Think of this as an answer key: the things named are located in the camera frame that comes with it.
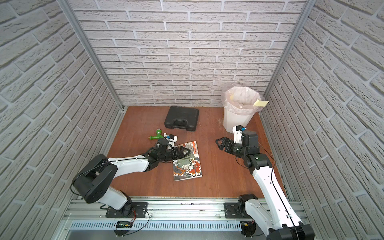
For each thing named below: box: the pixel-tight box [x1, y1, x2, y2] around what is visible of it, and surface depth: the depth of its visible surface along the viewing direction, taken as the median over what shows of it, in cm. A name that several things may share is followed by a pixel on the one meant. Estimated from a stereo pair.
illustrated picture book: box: [172, 140, 203, 182], surface depth 89 cm
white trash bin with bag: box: [221, 85, 266, 133], surface depth 92 cm
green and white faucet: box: [148, 129, 165, 140], surface depth 102 cm
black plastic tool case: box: [164, 106, 199, 132], surface depth 107 cm
